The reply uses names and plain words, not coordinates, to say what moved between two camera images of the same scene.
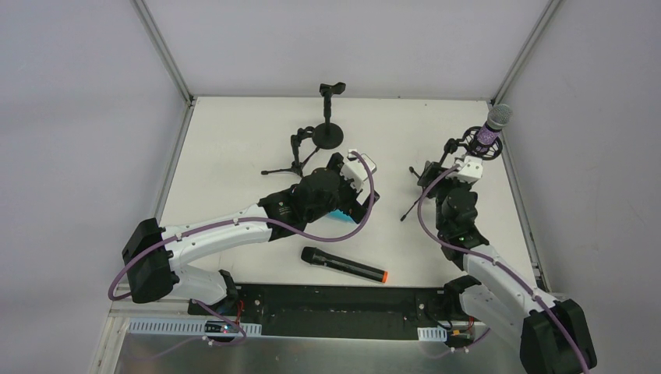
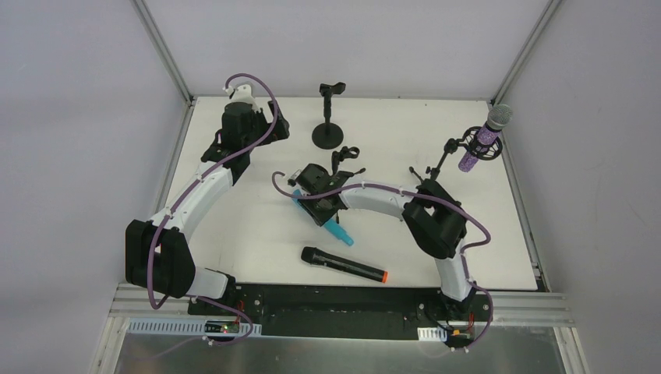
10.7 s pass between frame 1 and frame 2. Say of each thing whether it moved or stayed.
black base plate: stayed
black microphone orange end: stayed
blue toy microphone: moved
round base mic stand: stayed
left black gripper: moved
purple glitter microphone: stayed
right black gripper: moved
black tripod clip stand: moved
